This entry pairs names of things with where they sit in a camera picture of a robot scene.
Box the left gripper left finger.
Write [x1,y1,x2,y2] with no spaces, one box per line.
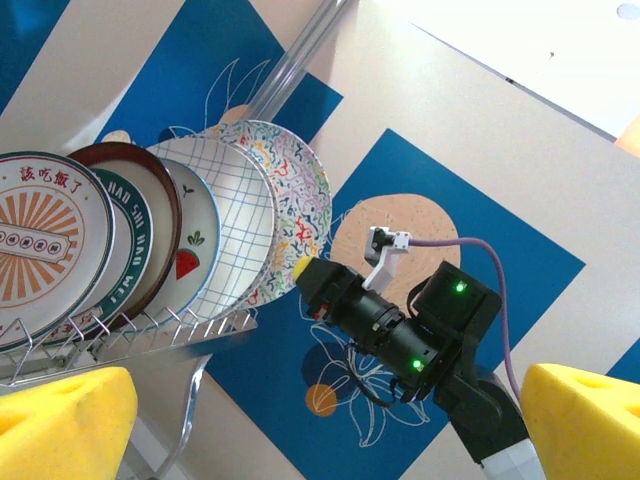
[0,366,139,480]

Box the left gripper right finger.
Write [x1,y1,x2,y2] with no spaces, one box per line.
[519,363,640,480]

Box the colourful squiggle plate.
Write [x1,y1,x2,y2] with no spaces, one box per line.
[197,118,333,315]

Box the blue grid line plate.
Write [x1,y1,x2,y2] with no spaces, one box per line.
[145,136,279,321]

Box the fruit print plate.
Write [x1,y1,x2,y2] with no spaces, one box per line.
[122,158,222,324]

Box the dark brown rimmed plate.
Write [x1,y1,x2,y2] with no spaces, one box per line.
[66,141,183,332]

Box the green rimmed lettered plate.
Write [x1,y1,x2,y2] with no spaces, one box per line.
[74,167,154,327]

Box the steel dish rack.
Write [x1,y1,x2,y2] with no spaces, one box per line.
[0,303,259,480]

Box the orange sunburst print plate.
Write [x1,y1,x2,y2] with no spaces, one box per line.
[0,150,116,352]

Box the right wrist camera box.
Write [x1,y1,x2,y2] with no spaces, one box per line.
[362,225,414,293]

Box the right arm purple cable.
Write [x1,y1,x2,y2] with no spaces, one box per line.
[408,236,525,409]

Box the aluminium frame post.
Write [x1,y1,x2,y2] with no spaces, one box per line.
[248,0,362,132]

